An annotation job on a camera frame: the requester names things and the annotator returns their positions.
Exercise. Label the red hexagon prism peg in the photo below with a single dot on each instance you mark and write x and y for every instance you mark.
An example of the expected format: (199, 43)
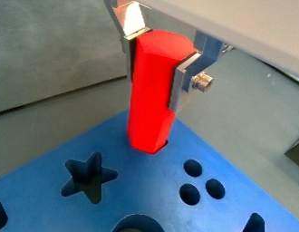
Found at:
(160, 51)

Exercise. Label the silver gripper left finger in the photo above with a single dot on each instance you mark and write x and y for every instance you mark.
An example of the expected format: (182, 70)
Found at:
(127, 16)

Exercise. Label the blue shape sorter block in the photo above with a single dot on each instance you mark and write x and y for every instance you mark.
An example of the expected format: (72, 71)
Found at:
(93, 185)

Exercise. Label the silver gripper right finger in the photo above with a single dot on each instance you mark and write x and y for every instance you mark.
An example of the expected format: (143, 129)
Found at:
(190, 77)

